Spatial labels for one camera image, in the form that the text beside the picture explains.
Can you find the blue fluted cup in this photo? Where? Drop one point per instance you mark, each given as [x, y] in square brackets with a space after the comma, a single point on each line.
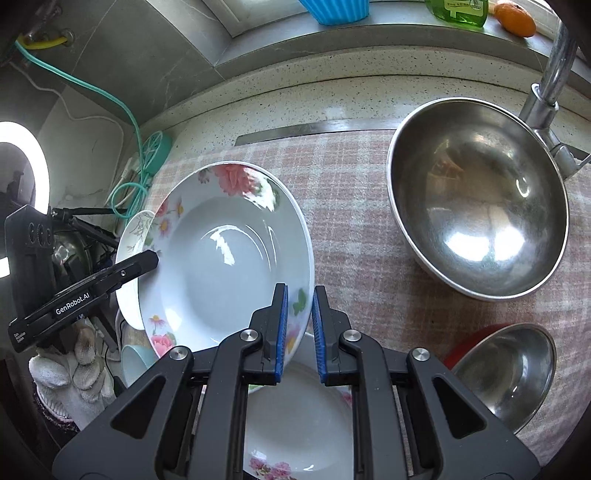
[332, 11]

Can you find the red bowl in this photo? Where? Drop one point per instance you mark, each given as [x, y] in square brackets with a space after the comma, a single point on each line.
[461, 344]

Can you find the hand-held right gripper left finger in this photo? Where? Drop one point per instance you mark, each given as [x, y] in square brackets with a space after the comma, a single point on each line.
[282, 332]

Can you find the large floral plate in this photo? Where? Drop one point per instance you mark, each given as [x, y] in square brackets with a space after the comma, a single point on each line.
[221, 277]

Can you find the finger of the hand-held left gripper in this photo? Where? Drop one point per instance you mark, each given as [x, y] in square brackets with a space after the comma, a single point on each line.
[124, 272]

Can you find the green dish soap bottle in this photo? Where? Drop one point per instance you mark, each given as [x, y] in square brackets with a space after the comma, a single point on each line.
[457, 14]

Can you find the light blue bowl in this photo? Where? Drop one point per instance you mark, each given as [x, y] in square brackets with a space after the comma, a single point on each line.
[136, 362]

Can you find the teal power strip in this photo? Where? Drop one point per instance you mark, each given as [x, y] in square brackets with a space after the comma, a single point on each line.
[154, 152]

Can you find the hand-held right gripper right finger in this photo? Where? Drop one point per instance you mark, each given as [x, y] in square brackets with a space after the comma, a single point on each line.
[317, 332]

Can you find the metal sink edge strip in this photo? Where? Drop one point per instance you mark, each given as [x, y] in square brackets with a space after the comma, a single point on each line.
[314, 129]

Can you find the large steel bowl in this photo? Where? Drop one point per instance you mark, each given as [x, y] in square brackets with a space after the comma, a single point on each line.
[480, 198]

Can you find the chrome faucet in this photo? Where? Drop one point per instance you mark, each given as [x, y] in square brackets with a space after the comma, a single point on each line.
[556, 69]

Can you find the small steel bowl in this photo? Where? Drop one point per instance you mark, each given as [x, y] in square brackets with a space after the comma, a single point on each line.
[512, 378]

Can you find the black tripod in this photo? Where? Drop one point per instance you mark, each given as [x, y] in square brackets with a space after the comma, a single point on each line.
[87, 228]

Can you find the orange fruit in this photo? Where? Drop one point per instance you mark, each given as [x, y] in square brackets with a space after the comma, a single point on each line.
[515, 19]

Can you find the small leaf print plate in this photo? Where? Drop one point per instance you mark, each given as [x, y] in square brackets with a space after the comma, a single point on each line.
[134, 230]

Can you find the pink checked cloth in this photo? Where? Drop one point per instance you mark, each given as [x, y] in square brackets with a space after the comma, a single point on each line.
[351, 207]

